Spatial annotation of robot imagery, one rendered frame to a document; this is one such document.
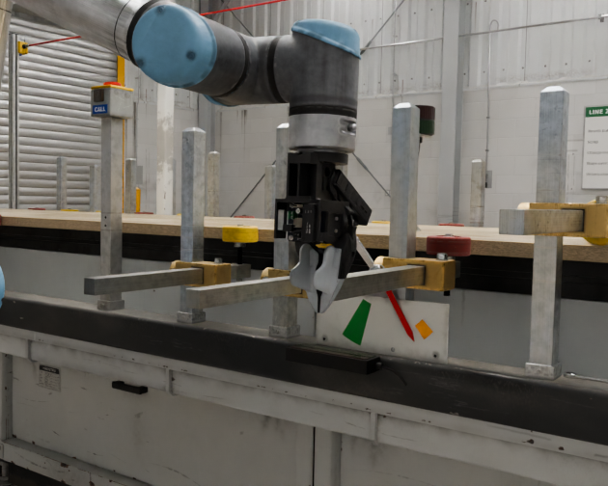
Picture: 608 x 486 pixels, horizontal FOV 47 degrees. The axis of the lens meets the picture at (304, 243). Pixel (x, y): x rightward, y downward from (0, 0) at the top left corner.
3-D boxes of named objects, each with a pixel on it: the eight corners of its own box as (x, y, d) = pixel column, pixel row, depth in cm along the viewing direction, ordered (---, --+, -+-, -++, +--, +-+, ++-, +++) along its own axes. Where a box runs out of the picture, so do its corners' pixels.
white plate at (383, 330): (446, 364, 116) (448, 304, 116) (315, 343, 131) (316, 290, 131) (447, 364, 117) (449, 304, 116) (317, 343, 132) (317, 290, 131)
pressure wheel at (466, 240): (458, 300, 125) (460, 234, 124) (417, 295, 129) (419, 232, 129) (475, 295, 131) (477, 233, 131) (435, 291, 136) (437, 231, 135)
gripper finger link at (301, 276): (280, 312, 93) (283, 243, 93) (306, 310, 98) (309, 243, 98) (299, 315, 91) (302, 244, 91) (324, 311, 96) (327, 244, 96)
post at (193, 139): (191, 353, 151) (194, 126, 148) (179, 350, 152) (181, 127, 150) (202, 350, 153) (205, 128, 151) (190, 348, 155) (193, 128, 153)
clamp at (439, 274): (443, 291, 116) (444, 261, 116) (372, 284, 124) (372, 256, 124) (456, 288, 121) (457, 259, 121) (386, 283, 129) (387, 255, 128)
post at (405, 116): (402, 381, 122) (411, 101, 119) (384, 378, 124) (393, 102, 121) (411, 377, 125) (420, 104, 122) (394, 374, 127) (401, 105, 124)
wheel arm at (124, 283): (95, 300, 124) (95, 276, 124) (82, 298, 126) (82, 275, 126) (250, 281, 160) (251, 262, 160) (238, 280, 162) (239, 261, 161)
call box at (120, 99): (110, 118, 160) (110, 84, 159) (90, 120, 164) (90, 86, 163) (133, 121, 166) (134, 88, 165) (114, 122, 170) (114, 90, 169)
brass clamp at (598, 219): (606, 238, 101) (608, 203, 101) (513, 234, 109) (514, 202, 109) (615, 237, 106) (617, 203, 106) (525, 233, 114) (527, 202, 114)
